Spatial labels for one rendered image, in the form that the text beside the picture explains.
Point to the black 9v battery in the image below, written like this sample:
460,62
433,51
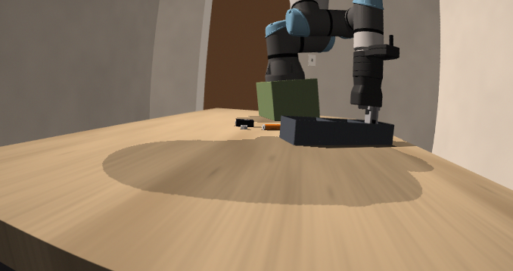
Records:
248,123

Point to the dark grey rack of three bins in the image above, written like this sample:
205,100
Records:
306,131

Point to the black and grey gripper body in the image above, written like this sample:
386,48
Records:
368,61

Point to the orange battery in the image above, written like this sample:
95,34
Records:
271,126

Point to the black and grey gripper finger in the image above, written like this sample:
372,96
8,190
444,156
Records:
375,114
368,113

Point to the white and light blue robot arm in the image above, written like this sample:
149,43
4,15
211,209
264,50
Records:
318,26

